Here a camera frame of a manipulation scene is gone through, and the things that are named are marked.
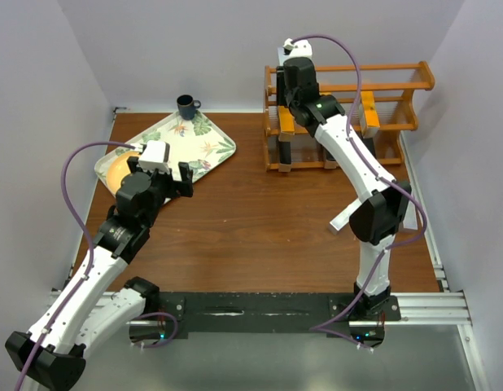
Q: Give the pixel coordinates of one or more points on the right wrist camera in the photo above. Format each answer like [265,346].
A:
[295,49]

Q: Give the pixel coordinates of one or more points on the silver toothpaste box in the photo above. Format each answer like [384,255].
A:
[342,219]
[410,220]
[281,56]

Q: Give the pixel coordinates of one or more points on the white yellow toothpaste box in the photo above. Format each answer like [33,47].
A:
[368,116]

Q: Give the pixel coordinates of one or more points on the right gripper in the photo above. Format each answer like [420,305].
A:
[281,86]

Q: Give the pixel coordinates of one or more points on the yellow plate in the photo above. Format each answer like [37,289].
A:
[118,170]

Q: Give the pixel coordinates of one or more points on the black toothpaste box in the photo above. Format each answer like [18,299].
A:
[369,143]
[284,155]
[329,161]

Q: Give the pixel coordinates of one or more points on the wooden shelf rack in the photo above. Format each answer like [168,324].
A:
[393,86]

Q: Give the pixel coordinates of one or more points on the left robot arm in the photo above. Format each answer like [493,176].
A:
[54,350]

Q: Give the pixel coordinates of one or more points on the leaf-patterned tray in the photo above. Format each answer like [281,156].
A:
[200,143]

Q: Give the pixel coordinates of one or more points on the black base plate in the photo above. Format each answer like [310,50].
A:
[244,312]

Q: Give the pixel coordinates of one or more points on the white R.O toothpaste box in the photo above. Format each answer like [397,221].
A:
[286,123]

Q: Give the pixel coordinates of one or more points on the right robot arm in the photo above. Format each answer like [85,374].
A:
[383,200]

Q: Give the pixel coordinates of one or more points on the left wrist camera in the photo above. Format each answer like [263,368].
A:
[155,157]

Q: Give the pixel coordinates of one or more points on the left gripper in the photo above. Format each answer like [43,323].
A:
[176,189]

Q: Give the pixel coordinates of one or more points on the dark blue mug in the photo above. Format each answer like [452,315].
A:
[187,106]

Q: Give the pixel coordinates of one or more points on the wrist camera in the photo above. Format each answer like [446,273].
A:
[155,157]
[295,49]

